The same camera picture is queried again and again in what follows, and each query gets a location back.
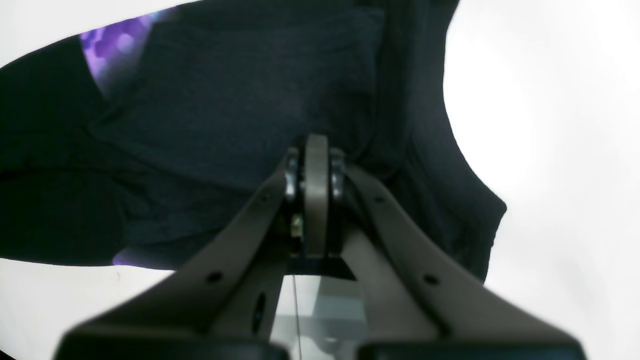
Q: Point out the black T-shirt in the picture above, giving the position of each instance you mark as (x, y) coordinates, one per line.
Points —
(137, 145)

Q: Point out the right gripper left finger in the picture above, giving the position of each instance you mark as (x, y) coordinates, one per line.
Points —
(219, 306)

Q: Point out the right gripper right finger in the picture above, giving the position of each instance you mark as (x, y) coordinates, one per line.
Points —
(419, 303)

